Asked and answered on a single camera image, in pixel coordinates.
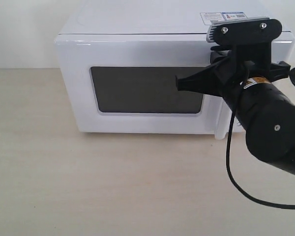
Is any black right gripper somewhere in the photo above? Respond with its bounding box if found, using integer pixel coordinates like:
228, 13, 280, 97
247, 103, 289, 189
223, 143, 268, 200
176, 51, 291, 108

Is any white microwave door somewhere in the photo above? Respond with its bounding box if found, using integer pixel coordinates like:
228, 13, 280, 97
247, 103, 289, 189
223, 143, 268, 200
55, 34, 230, 139

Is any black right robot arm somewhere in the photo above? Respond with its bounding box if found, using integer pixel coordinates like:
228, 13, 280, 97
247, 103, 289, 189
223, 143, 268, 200
176, 51, 295, 175

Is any white Midea microwave oven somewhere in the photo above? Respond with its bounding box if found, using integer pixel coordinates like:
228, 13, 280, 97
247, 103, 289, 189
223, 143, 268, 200
53, 0, 295, 141

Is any blue white warning sticker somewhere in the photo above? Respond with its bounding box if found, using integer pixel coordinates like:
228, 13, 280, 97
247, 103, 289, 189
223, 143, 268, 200
200, 12, 247, 25

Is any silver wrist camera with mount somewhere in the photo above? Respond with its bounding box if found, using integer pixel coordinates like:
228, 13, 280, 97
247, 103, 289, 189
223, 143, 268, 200
206, 17, 282, 73

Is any black camera cable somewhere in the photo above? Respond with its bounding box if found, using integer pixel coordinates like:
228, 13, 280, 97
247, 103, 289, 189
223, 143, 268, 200
225, 62, 295, 210

